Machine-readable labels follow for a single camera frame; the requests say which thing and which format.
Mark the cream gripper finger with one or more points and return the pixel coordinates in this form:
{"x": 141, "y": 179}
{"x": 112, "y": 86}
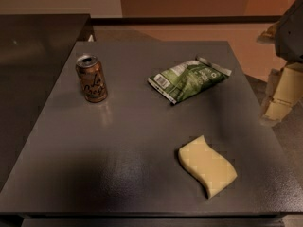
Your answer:
{"x": 284, "y": 89}

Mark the yellow wavy sponge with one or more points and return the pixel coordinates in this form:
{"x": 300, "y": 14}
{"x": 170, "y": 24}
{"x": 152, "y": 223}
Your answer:
{"x": 207, "y": 166}

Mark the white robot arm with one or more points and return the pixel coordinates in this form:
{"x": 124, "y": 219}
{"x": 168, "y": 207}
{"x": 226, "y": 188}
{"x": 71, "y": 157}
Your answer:
{"x": 288, "y": 34}

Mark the green snack bag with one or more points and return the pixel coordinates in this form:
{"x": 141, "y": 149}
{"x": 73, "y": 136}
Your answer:
{"x": 188, "y": 79}

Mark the orange LaCroix soda can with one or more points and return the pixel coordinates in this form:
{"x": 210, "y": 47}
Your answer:
{"x": 92, "y": 79}

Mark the dark side table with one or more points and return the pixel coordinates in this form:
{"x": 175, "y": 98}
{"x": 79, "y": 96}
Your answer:
{"x": 33, "y": 50}

